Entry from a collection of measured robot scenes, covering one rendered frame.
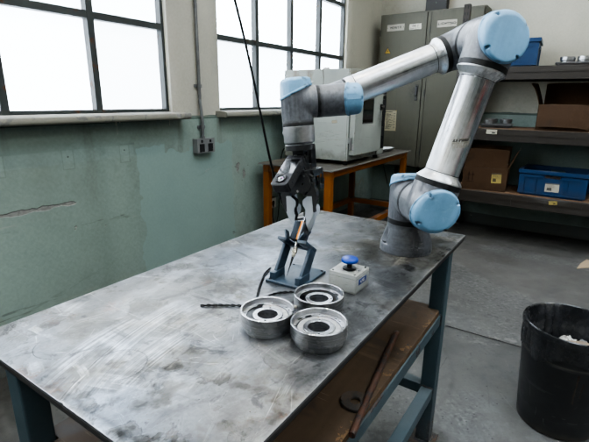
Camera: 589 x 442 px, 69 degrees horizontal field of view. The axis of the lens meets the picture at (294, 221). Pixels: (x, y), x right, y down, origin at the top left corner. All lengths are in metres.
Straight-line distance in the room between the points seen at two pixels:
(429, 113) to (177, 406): 4.17
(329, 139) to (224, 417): 2.61
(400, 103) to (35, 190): 3.52
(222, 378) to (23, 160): 1.68
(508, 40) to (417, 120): 3.54
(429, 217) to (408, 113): 3.61
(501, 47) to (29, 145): 1.87
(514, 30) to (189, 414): 1.00
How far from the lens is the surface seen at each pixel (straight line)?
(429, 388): 1.72
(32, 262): 2.32
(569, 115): 4.11
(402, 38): 4.75
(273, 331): 0.81
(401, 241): 1.26
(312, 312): 0.85
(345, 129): 3.04
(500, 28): 1.14
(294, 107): 1.02
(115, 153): 2.45
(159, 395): 0.72
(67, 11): 2.43
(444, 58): 1.24
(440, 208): 1.11
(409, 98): 4.67
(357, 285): 1.01
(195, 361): 0.79
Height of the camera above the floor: 1.23
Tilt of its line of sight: 16 degrees down
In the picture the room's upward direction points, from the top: 1 degrees clockwise
